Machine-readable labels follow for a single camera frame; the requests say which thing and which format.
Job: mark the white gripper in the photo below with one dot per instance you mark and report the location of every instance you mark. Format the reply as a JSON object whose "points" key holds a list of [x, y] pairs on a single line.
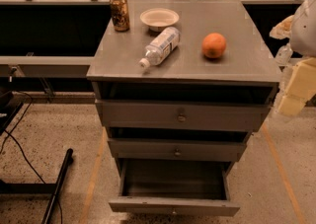
{"points": [[304, 34]]}

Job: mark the grey bottom drawer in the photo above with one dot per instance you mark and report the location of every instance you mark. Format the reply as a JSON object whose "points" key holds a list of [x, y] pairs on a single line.
{"points": [[173, 188]]}

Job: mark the grey drawer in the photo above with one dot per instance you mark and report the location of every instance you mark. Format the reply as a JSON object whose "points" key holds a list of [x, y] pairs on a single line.
{"points": [[189, 150], [173, 188], [176, 115]]}

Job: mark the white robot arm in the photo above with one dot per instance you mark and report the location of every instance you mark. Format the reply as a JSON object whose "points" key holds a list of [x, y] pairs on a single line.
{"points": [[300, 28]]}

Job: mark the grey wooden drawer cabinet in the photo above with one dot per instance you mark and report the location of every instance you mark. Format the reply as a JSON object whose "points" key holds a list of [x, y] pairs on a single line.
{"points": [[245, 75]]}

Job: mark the grey top drawer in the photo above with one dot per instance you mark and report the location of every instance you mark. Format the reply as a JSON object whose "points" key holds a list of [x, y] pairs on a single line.
{"points": [[176, 115]]}

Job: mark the grey middle drawer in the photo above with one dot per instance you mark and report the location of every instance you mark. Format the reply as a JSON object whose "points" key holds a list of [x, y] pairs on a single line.
{"points": [[189, 150]]}

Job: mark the clear hand sanitizer bottle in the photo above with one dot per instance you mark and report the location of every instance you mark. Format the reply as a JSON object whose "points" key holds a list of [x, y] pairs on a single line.
{"points": [[283, 55]]}

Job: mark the orange fruit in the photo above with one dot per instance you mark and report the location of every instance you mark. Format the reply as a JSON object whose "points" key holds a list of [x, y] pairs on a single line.
{"points": [[213, 45]]}

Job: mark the clear plastic water bottle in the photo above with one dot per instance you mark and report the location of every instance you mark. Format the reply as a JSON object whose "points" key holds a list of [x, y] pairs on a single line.
{"points": [[160, 48]]}

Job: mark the white shallow bowl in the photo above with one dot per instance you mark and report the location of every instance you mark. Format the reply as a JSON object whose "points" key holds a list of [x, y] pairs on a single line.
{"points": [[157, 19]]}

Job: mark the gold soda can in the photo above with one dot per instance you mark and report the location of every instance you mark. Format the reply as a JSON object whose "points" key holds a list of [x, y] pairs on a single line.
{"points": [[120, 15]]}

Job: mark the black stand leg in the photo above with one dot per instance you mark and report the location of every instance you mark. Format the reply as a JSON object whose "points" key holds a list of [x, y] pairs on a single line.
{"points": [[52, 190]]}

